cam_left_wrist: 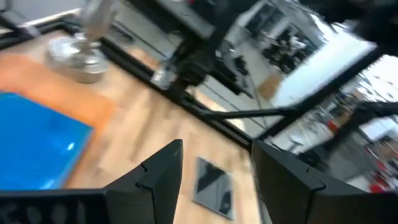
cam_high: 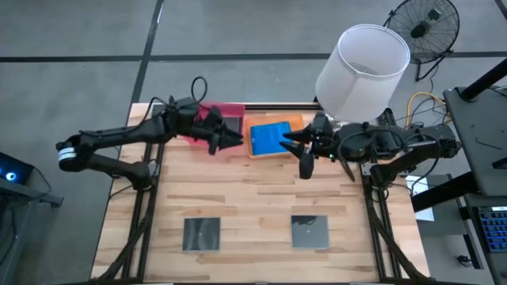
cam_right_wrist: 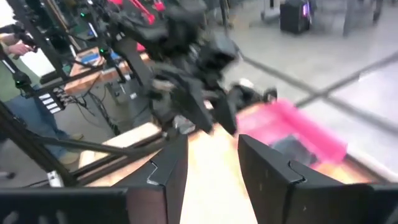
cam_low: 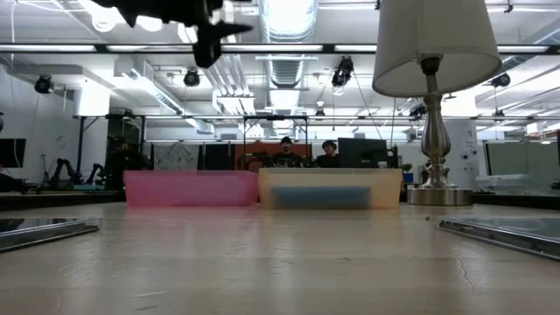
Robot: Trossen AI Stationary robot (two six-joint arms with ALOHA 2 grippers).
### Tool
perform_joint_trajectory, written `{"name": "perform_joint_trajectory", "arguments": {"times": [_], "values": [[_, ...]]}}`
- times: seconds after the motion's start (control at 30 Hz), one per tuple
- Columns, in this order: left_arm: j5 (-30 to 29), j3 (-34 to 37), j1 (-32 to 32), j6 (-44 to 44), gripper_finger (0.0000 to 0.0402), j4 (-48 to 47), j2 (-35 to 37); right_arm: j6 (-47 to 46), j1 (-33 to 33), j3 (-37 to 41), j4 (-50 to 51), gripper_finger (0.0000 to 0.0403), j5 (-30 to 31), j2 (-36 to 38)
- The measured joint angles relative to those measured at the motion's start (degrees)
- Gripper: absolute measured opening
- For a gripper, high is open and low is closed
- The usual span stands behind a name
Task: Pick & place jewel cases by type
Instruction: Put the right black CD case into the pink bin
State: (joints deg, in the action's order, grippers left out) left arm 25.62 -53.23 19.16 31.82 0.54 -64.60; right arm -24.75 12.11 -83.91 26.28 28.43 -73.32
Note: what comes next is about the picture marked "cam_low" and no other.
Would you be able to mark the black overhead frame bar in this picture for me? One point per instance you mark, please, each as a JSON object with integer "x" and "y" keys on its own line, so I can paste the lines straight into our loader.
{"x": 100, "y": 48}

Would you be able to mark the black ceiling camera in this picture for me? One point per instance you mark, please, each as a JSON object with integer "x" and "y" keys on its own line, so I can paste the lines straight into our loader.
{"x": 43, "y": 84}
{"x": 501, "y": 80}
{"x": 342, "y": 72}
{"x": 191, "y": 78}

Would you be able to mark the blue plastic disc case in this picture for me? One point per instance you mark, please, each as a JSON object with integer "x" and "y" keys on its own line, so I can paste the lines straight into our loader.
{"x": 321, "y": 197}

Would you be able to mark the black metal frame stand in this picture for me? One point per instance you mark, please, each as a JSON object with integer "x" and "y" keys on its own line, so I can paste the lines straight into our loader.
{"x": 244, "y": 140}

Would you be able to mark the black computer monitor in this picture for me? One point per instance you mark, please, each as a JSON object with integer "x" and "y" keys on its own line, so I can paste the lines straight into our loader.
{"x": 363, "y": 153}

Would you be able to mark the white shade silver table lamp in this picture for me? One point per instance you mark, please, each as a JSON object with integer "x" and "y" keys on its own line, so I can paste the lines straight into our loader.
{"x": 435, "y": 44}

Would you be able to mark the orange partition panel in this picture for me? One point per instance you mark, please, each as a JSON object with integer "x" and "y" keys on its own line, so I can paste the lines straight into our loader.
{"x": 249, "y": 153}

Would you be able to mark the pink translucent plastic bin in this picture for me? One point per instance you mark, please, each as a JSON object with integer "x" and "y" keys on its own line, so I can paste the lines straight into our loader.
{"x": 188, "y": 188}

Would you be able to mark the clear jewel case black tray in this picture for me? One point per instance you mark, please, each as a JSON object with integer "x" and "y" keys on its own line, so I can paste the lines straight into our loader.
{"x": 39, "y": 232}
{"x": 516, "y": 236}

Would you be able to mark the dark wall screen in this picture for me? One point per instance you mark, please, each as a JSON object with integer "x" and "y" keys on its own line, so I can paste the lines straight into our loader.
{"x": 11, "y": 153}

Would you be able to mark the clear plastic storage box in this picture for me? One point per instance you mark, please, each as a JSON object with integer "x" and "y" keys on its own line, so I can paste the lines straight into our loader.
{"x": 512, "y": 184}

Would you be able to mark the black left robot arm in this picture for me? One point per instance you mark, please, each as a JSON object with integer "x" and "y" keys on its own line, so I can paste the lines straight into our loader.
{"x": 131, "y": 6}

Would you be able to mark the black background robot arm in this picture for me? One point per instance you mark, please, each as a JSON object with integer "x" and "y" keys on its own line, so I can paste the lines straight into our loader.
{"x": 95, "y": 172}
{"x": 65, "y": 168}

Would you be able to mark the person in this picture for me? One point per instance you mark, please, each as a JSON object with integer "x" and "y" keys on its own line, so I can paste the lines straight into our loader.
{"x": 120, "y": 162}
{"x": 329, "y": 157}
{"x": 286, "y": 157}

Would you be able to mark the orange translucent plastic bin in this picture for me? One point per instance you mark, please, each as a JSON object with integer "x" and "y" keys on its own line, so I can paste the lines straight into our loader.
{"x": 328, "y": 177}

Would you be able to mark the green partition panel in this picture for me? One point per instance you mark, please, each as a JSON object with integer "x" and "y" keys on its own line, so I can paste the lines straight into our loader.
{"x": 525, "y": 157}

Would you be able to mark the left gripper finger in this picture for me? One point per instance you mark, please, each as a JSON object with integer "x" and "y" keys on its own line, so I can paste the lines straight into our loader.
{"x": 232, "y": 29}
{"x": 206, "y": 52}

